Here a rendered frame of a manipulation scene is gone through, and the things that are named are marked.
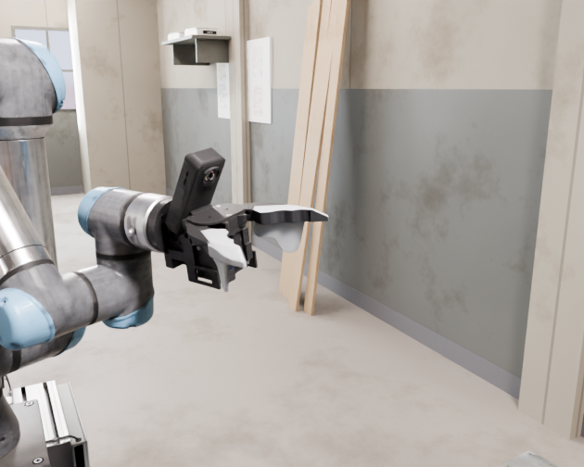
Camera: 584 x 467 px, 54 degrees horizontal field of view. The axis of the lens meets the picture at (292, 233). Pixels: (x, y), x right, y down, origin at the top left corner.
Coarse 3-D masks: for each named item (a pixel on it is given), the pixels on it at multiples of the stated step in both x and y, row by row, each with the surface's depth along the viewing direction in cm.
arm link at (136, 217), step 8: (136, 200) 74; (144, 200) 74; (152, 200) 73; (160, 200) 73; (128, 208) 74; (136, 208) 73; (144, 208) 72; (152, 208) 72; (128, 216) 74; (136, 216) 73; (144, 216) 72; (128, 224) 74; (136, 224) 72; (144, 224) 72; (128, 232) 73; (136, 232) 73; (144, 232) 72; (136, 240) 74; (144, 240) 73; (144, 248) 75; (152, 248) 73
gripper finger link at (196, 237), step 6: (186, 228) 66; (192, 228) 65; (198, 228) 65; (204, 228) 64; (210, 228) 66; (216, 228) 66; (192, 234) 63; (198, 234) 63; (192, 240) 63; (198, 240) 61; (204, 240) 61; (204, 246) 62
